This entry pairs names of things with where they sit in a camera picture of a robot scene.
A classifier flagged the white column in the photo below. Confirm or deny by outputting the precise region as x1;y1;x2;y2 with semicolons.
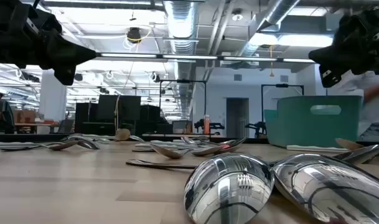
39;68;68;135

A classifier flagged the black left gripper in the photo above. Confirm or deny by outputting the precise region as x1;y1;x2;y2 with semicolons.
0;0;98;86

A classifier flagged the person's forearm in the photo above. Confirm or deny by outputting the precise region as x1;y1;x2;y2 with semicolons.
362;81;379;104

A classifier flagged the wooden desk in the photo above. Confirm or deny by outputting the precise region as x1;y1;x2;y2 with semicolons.
14;122;61;134

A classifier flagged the grey door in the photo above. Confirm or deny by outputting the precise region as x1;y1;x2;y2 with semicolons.
225;97;250;138

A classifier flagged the black frame stand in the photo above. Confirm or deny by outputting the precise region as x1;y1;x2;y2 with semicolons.
159;79;208;125
260;83;305;138

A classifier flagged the black ceiling device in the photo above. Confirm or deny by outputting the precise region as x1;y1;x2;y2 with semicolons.
126;27;143;44

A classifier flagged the LED light bar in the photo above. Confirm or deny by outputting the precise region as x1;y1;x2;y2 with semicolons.
95;52;316;64

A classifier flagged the person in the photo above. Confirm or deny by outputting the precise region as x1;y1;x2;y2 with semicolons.
327;70;379;142
0;89;16;134

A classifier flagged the black cabinet row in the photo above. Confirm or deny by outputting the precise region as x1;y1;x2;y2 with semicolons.
74;94;174;135

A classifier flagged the teal plastic bin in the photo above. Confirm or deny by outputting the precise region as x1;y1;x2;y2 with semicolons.
263;95;363;149

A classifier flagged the grey chair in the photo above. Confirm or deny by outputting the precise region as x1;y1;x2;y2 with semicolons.
57;119;75;134

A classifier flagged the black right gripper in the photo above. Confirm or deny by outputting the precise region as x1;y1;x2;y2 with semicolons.
308;2;379;89

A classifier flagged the silver ventilation duct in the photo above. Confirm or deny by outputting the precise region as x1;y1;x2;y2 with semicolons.
238;0;302;58
162;0;198;121

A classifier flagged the cardboard box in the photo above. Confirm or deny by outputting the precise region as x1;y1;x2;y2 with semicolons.
13;109;37;124

